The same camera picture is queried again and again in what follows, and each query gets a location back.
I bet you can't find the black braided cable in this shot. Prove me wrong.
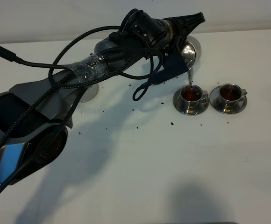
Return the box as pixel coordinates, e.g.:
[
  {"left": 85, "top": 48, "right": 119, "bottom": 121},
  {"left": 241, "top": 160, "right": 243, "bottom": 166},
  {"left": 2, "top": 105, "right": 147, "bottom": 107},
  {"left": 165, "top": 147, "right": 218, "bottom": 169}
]
[{"left": 0, "top": 9, "right": 169, "bottom": 206}]

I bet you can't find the stainless steel teapot coaster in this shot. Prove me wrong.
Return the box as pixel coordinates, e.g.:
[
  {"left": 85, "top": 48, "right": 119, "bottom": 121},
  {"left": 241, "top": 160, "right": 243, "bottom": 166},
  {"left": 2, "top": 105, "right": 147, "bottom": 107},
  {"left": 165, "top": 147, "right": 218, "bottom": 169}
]
[{"left": 79, "top": 84, "right": 99, "bottom": 104}]

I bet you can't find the left stainless steel saucer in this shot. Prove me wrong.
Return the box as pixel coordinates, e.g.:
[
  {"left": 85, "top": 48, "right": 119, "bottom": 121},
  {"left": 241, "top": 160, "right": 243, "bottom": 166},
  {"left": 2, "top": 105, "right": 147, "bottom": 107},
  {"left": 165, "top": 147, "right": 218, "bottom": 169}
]
[{"left": 172, "top": 84, "right": 209, "bottom": 116}]

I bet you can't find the stainless steel saucer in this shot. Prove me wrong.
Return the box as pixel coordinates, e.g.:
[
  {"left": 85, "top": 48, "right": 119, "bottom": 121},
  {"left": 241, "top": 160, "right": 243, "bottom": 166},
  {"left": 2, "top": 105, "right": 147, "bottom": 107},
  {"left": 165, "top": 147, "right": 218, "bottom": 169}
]
[
  {"left": 172, "top": 84, "right": 209, "bottom": 116},
  {"left": 209, "top": 84, "right": 247, "bottom": 114}
]

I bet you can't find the left stainless steel teacup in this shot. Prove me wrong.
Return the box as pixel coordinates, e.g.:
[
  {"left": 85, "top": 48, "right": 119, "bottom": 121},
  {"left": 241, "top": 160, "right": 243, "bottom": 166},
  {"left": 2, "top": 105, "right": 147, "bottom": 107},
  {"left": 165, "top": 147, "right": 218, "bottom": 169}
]
[{"left": 180, "top": 85, "right": 208, "bottom": 108}]

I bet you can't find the stainless steel teacup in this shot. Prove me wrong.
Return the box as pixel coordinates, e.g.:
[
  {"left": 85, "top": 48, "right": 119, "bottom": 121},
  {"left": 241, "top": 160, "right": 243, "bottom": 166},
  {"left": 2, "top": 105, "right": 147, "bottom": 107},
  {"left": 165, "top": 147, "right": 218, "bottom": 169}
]
[
  {"left": 180, "top": 85, "right": 208, "bottom": 108},
  {"left": 218, "top": 84, "right": 247, "bottom": 108}
]

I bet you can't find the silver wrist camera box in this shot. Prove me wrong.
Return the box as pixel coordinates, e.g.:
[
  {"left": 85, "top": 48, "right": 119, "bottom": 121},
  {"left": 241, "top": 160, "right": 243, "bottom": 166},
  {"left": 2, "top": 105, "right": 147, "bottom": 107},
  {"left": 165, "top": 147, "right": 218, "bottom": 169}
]
[{"left": 150, "top": 49, "right": 189, "bottom": 85}]

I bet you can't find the right stainless steel teacup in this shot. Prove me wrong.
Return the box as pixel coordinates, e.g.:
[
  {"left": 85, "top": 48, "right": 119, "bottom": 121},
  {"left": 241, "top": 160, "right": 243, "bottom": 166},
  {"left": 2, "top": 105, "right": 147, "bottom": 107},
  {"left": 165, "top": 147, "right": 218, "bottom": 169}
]
[{"left": 218, "top": 84, "right": 247, "bottom": 108}]

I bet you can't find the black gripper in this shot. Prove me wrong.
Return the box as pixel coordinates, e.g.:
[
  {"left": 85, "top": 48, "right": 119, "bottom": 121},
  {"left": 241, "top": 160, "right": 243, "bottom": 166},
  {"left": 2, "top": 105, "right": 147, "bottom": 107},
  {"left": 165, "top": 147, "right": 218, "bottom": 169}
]
[{"left": 147, "top": 12, "right": 206, "bottom": 50}]

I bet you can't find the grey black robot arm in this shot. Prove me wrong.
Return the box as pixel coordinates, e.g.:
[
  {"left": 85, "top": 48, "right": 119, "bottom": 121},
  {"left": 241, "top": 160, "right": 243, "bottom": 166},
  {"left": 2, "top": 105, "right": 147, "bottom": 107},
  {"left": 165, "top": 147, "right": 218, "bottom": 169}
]
[{"left": 0, "top": 9, "right": 205, "bottom": 193}]

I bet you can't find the right stainless steel saucer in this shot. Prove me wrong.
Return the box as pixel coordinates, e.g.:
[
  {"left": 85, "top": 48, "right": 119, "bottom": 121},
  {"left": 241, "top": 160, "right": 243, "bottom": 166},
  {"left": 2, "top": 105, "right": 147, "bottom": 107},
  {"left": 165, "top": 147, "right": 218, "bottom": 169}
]
[{"left": 209, "top": 84, "right": 247, "bottom": 114}]

